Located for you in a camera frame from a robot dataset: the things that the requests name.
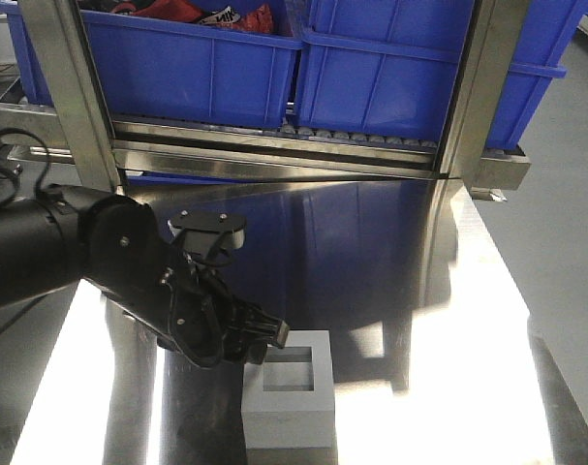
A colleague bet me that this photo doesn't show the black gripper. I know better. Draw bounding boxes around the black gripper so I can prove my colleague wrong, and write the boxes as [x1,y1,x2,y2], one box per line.
[107,251,289,368]

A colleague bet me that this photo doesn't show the gray hollow cube base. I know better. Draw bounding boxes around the gray hollow cube base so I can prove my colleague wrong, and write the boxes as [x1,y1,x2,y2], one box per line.
[241,330,335,450]

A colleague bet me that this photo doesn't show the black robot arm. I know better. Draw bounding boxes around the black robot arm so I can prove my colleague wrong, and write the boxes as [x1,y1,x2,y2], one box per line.
[0,185,289,368]

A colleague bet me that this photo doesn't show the blue plastic bin right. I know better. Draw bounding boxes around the blue plastic bin right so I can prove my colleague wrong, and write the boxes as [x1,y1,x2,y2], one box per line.
[294,1,588,149]

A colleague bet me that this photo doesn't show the blue bin with red items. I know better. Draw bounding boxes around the blue bin with red items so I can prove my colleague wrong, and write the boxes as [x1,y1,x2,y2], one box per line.
[0,0,305,131]

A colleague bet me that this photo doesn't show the stainless steel roller rack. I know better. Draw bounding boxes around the stainless steel roller rack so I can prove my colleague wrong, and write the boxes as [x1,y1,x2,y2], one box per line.
[0,1,530,201]

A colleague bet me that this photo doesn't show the red and black packaged items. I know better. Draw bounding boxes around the red and black packaged items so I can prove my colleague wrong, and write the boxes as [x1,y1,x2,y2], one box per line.
[77,0,276,34]

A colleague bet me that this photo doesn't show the gray wrist camera module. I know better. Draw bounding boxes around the gray wrist camera module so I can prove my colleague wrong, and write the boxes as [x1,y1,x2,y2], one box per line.
[168,209,247,258]

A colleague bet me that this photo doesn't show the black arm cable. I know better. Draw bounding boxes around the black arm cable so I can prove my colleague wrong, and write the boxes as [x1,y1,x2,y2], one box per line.
[0,127,52,209]

